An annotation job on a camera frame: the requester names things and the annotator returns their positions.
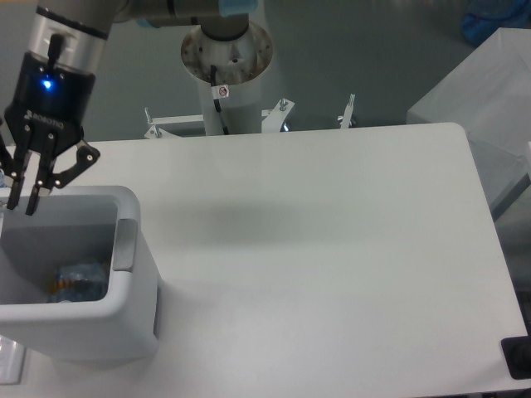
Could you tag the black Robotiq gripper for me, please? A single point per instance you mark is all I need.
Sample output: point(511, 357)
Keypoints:
point(45, 108)

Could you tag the crushed clear plastic bottle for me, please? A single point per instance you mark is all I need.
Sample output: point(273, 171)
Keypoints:
point(87, 282)

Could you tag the blue snack wrapper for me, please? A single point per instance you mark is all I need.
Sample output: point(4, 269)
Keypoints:
point(57, 284)

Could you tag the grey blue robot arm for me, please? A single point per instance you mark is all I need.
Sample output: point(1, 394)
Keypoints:
point(72, 35)

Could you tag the white trash can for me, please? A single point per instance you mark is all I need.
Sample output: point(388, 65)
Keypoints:
point(75, 225)

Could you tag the blue white packet at left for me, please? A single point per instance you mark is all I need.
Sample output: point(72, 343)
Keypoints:
point(3, 183)

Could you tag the white covered side table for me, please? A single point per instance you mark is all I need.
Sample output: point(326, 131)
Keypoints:
point(488, 95)

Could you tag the blue bag in background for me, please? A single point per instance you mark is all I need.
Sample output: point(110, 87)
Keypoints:
point(483, 18)

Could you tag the black device at table edge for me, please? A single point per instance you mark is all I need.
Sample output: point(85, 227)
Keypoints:
point(516, 352)

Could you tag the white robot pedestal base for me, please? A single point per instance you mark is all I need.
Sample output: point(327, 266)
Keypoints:
point(228, 75)

